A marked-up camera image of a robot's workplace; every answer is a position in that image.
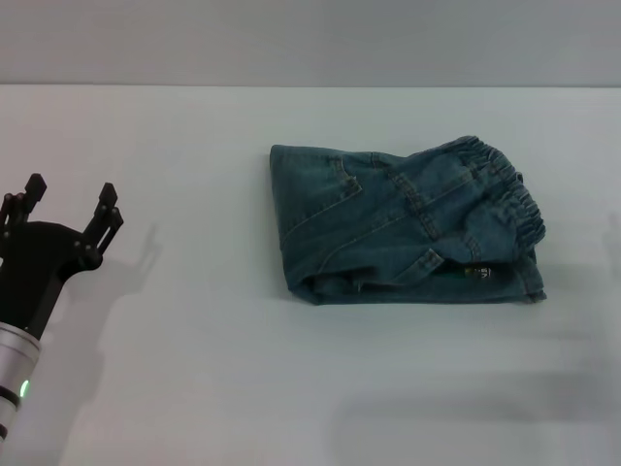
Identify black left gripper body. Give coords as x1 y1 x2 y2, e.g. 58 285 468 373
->
0 220 103 340

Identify blue denim shorts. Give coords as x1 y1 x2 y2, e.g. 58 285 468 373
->
269 135 548 307

